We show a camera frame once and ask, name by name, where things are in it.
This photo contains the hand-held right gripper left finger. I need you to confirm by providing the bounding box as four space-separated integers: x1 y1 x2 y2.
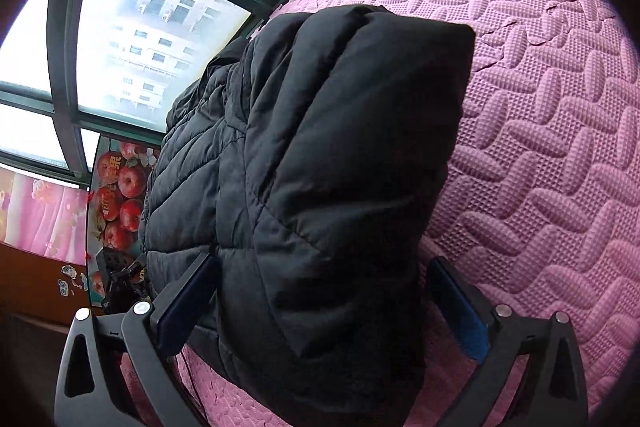
54 252 222 427

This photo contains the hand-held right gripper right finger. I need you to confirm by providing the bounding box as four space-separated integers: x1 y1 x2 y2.
427 257 591 427

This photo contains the black quilted puffer jacket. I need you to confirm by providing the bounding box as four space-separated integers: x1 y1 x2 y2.
139 4 477 427

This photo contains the white cartoon sticker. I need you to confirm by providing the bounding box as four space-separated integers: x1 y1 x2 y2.
56 264 85 299

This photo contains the brown wooden cabinet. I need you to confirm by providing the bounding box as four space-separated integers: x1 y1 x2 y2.
0 241 98 330

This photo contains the apple print box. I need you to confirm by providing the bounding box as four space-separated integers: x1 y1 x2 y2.
84 136 162 310

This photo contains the pink printed curtain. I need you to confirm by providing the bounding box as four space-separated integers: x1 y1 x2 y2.
0 163 92 267

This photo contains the pink foam mat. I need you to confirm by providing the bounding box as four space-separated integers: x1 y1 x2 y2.
120 0 640 427

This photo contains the black cable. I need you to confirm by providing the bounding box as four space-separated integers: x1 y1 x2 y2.
179 346 208 427

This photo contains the green window frame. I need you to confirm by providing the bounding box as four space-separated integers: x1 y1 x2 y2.
0 0 301 175

